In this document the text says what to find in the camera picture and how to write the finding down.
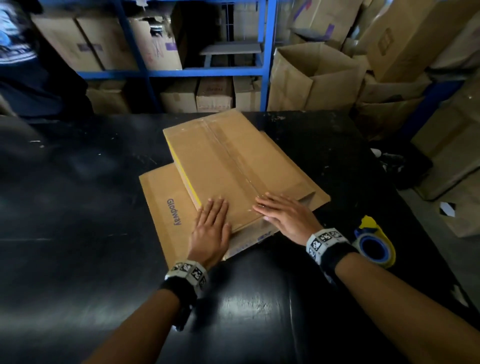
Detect person's left hand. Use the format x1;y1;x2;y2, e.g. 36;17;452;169
186;197;232;272

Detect person's right hand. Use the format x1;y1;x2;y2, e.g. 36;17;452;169
252;192;324;247

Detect brown cardboard box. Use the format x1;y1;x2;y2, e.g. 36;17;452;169
138;108;332;269

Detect clear tape roll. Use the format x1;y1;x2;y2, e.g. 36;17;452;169
352;232;393;265

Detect yellow blue tape dispenser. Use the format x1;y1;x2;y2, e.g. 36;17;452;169
354;215;397;269

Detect person's left forearm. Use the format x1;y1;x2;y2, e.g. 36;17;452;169
82;288;181;364

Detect person's right forearm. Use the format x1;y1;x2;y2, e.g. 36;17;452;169
334;251;480;364

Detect brown carton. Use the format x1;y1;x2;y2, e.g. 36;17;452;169
266;41;367;112

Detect pile of loose cardboard boxes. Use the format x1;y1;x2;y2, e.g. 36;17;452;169
288;0;480;239

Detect black bag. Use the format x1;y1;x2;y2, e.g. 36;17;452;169
369;138;434;190

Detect blue metal shelf rack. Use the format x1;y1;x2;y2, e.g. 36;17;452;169
37;0;278;112

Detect blue upright panel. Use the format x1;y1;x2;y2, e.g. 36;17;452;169
397;80;464;142

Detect grey small bench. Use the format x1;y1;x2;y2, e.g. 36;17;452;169
198;41;263;68

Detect rows of shelved storage boxes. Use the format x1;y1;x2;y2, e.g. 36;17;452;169
29;0;293;115

